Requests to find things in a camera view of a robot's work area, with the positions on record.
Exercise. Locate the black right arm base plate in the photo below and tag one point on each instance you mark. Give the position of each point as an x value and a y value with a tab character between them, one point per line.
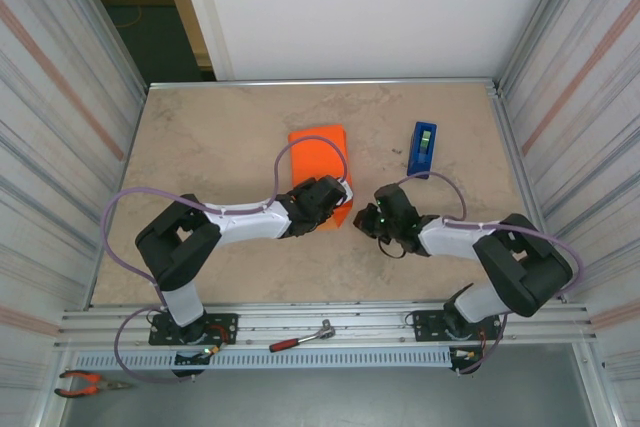
425	319

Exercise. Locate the long aluminium base rail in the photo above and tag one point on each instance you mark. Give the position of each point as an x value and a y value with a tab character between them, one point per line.
375	319

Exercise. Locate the aluminium table end rail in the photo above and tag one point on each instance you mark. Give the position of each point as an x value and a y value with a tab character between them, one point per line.
325	82

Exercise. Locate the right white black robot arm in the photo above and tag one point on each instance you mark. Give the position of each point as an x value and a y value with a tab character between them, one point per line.
450	244

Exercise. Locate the yellow power connector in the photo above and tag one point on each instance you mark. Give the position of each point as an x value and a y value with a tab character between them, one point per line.
470	355
214	350

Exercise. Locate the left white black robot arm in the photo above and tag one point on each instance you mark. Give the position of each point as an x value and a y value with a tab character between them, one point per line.
250	227

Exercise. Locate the orange wrapping paper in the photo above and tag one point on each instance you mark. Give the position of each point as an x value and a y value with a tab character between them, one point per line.
315	157

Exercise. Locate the blue tape dispenser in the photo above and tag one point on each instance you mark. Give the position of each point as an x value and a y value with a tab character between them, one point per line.
417	162

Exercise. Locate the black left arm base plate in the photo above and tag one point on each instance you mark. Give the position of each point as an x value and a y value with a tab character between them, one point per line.
227	319

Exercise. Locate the green tape roll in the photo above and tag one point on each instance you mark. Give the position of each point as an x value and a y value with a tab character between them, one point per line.
426	139

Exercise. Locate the aluminium table side rail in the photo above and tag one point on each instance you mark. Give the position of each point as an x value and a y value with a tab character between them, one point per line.
517	147

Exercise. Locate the aluminium frame post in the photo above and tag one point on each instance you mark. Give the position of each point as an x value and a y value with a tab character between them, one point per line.
537	22

